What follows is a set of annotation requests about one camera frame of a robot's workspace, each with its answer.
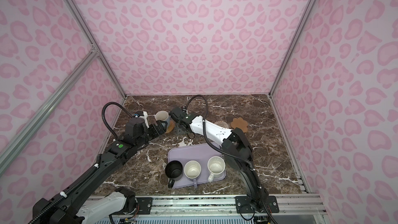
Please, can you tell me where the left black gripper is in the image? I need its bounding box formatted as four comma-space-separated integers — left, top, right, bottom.
136, 119, 167, 150

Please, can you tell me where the round rattan wicker coaster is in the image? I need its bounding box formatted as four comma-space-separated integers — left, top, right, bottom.
166, 120, 175, 133

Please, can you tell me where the light blue mug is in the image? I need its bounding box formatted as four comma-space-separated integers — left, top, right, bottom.
155, 111, 170, 129

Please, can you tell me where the multicolour zigzag woven coaster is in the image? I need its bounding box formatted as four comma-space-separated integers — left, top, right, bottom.
215, 121, 230, 129

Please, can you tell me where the white mug grey handle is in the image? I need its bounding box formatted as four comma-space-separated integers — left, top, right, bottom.
183, 160, 202, 188

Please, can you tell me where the black mug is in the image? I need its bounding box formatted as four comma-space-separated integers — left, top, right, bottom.
165, 160, 183, 188

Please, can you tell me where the cork flower-shaped coaster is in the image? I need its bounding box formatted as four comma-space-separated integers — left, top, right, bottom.
230, 117, 248, 133

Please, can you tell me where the white cream mug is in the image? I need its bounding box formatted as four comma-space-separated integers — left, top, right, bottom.
207, 156, 226, 183

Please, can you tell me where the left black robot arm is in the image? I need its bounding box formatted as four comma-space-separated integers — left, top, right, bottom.
30, 117, 169, 224

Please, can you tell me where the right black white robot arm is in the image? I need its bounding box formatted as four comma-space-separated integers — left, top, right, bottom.
169, 107, 269, 213

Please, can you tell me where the lavender rectangular tray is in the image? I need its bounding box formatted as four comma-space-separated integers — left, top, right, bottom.
167, 144, 227, 189

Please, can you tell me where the left diagonal aluminium beam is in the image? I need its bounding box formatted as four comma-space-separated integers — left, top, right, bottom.
1, 48, 98, 175

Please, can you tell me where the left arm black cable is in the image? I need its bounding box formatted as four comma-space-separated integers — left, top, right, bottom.
102, 102, 134, 141

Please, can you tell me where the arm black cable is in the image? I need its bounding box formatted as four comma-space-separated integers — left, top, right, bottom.
102, 102, 134, 141
185, 94, 262, 194

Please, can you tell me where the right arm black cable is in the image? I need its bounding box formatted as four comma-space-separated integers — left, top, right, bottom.
185, 94, 262, 194

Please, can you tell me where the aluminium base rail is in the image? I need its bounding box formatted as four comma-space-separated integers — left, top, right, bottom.
58, 193, 327, 224

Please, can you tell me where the left rear aluminium post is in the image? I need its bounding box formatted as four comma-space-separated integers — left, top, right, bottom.
63, 0, 127, 100

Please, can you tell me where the aluminium corner frame post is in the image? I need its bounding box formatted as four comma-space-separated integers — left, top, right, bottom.
268, 0, 319, 97

